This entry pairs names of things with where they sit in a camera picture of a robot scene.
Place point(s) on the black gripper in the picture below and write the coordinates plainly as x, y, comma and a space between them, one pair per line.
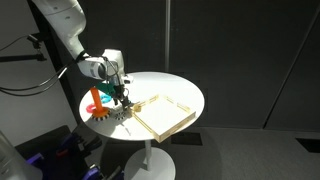
118, 90

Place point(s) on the white cylindrical robot base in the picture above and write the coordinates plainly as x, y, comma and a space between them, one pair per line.
13, 163

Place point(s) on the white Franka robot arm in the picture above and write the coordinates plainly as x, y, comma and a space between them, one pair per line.
66, 23

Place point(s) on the light wooden tray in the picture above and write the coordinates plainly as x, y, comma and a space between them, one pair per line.
166, 116

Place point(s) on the purple clamp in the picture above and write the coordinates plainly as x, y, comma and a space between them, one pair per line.
89, 173
35, 158

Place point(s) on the grey vertical pole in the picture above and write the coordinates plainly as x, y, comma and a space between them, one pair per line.
167, 33

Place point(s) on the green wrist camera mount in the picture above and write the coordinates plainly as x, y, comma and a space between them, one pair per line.
106, 87

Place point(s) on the white table pedestal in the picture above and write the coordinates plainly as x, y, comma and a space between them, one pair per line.
149, 163

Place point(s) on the black vertical post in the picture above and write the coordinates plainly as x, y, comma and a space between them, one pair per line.
56, 83

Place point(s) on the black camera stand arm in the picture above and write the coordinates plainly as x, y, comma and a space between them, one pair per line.
23, 57

